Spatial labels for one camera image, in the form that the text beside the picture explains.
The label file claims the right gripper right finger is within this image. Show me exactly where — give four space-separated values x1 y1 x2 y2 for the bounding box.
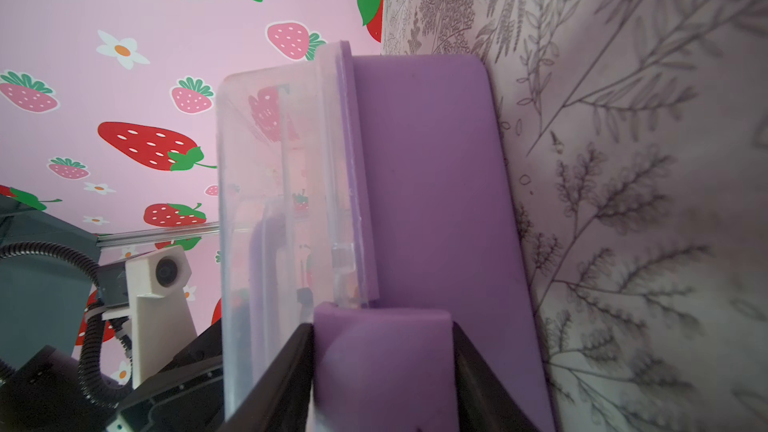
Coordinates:
452 322 539 432

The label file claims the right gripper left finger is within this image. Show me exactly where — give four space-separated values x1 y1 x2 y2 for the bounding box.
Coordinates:
218 323 315 432

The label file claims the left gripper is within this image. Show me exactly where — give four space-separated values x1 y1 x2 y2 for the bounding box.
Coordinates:
1 321 224 431

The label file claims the purple plastic tool box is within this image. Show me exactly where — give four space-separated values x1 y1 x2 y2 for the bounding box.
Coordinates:
216 42 555 431

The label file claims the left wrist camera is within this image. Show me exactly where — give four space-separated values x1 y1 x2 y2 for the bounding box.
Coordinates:
96 245 197 387

